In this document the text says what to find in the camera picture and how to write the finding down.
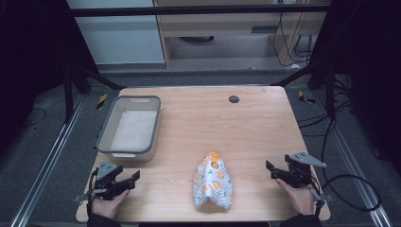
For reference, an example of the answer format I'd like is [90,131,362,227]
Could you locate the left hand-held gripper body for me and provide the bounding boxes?
[73,160,131,203]

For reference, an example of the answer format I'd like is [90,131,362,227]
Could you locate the black looped cable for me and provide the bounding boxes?
[319,118,382,213]

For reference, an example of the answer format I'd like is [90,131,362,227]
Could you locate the person's right hand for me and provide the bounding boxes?
[275,177,316,218]

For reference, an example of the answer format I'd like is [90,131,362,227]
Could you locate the black hanging cables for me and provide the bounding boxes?
[271,0,314,68]

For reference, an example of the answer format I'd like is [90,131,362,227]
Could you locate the aluminium floor rail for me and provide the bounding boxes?
[311,90,395,227]
[9,94,87,227]

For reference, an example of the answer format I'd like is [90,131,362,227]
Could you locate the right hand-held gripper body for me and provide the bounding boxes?
[277,151,335,202]

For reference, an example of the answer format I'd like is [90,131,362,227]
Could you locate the grey plastic bin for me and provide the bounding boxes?
[96,95,162,164]

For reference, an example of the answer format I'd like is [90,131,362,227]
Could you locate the person's left hand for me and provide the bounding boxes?
[91,188,131,220]

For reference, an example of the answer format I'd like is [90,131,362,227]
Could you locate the yellow black tape strip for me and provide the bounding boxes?
[297,90,316,105]
[96,93,109,111]

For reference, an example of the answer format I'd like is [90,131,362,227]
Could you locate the black horizontal frame bar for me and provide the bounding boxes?
[69,4,331,18]

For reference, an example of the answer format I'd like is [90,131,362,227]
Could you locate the white cabinet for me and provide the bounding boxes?
[65,0,166,66]

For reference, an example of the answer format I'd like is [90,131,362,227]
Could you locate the black metal stand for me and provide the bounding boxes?
[61,61,127,125]
[271,55,337,121]

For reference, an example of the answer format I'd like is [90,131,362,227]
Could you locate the thin black floor cable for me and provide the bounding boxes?
[18,107,47,131]

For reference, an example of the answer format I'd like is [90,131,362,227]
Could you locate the white orange patterned snack bag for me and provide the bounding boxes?
[192,151,235,211]

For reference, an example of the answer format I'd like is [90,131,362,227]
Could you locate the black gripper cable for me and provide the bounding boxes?
[86,167,100,217]

